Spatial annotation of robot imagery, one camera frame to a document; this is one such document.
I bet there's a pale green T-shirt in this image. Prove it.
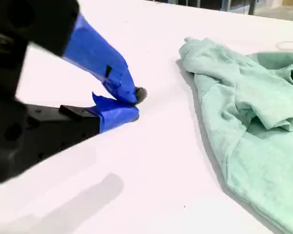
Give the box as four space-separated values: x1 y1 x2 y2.
177 36 293 234

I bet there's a thin white cable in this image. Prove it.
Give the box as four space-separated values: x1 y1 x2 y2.
276 40 293 52

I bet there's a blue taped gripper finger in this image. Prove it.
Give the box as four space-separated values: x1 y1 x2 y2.
25 92 140 170
0 0 147 105

